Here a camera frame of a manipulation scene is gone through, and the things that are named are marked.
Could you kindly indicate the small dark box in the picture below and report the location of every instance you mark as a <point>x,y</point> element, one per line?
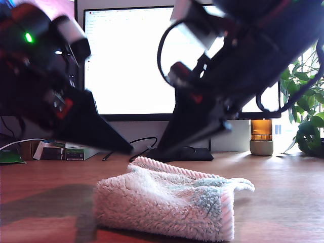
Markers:
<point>51,154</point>

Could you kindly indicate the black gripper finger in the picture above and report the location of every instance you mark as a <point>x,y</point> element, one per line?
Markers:
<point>88,126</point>
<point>217,130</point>
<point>192,121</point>

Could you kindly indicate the pink green fluffy tea towel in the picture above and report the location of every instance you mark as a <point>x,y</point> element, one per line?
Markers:
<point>164,202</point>

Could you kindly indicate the amber lamp with pale base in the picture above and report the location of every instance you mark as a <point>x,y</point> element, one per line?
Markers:
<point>262,148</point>

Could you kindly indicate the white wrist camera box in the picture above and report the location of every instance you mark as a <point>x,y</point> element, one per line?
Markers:
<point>71,33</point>
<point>200,27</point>

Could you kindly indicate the green leafy houseplant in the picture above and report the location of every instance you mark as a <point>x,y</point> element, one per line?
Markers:
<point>307,126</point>

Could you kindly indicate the large black computer monitor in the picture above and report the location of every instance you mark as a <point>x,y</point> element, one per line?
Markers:
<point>126,76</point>

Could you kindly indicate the green plastic bag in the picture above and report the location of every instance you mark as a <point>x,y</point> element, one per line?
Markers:
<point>10,158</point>

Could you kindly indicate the flat green white box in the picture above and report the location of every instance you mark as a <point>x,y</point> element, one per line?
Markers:
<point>59,145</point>

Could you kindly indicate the brown cardboard box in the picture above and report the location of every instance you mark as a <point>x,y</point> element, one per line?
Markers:
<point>26,152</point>

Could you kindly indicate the small white box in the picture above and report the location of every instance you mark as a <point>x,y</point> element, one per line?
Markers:
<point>39,152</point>

